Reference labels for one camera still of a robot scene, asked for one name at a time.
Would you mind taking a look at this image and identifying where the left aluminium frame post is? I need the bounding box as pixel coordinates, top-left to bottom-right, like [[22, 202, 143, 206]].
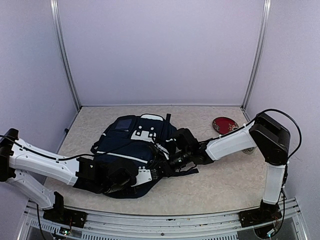
[[50, 0, 82, 112]]

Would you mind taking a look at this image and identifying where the right aluminium frame post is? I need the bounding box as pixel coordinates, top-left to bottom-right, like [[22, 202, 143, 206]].
[[241, 0, 272, 111]]

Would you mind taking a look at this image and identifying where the white patterned mug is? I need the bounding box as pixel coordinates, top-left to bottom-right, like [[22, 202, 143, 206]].
[[242, 147, 256, 155]]

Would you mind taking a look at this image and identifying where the aluminium frame post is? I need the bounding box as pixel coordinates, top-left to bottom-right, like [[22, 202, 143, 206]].
[[241, 0, 272, 111], [50, 0, 82, 112]]

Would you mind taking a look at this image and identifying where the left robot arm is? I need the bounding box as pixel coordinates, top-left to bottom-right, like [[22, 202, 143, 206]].
[[0, 128, 157, 228]]

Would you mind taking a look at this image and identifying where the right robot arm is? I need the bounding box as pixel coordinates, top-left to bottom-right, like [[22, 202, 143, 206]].
[[156, 108, 299, 228]]

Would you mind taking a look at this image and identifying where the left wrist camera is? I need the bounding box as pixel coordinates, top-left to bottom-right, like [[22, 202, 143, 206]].
[[135, 166, 153, 186]]

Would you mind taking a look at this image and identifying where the red patterned plate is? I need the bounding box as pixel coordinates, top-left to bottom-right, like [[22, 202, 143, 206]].
[[212, 116, 239, 135]]

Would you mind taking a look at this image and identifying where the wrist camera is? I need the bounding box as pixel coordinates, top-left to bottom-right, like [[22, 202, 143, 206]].
[[155, 143, 170, 160], [135, 166, 153, 186]]

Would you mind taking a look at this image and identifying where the front aluminium rail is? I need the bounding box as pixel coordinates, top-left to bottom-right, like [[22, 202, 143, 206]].
[[17, 197, 308, 240]]

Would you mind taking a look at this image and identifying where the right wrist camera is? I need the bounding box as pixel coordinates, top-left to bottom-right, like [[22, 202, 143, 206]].
[[155, 143, 170, 160]]

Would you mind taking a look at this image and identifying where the navy blue backpack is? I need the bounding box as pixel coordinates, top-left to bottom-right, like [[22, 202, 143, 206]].
[[90, 114, 188, 199]]

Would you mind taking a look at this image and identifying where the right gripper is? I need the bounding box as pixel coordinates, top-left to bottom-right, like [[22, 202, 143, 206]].
[[152, 148, 192, 178]]

